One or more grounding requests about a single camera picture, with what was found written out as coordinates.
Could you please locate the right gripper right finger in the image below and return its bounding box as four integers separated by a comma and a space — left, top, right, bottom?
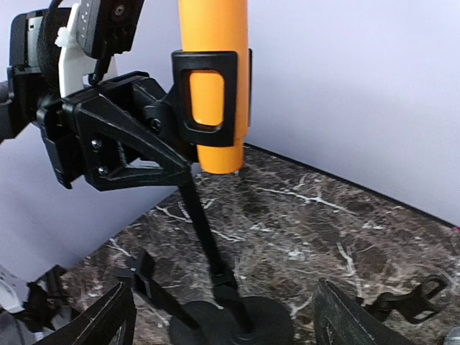
313, 278, 420, 344

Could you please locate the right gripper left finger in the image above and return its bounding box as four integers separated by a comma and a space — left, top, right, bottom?
38, 283, 137, 345

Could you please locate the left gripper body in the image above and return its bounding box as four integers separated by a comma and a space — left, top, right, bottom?
37, 71, 148, 189

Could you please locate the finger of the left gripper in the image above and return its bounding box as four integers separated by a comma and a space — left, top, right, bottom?
74, 96, 190, 191
132, 78, 172, 122

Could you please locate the black stand of purple microphone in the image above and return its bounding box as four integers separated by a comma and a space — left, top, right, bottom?
362, 275, 449, 324

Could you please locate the orange microphone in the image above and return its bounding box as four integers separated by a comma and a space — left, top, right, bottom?
179, 1, 250, 175

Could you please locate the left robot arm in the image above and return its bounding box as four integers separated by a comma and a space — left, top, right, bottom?
1, 1, 197, 191

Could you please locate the black stand of beige microphone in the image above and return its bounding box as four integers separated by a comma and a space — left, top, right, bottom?
113, 249, 201, 331

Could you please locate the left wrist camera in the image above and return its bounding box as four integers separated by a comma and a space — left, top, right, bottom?
55, 0, 144, 98

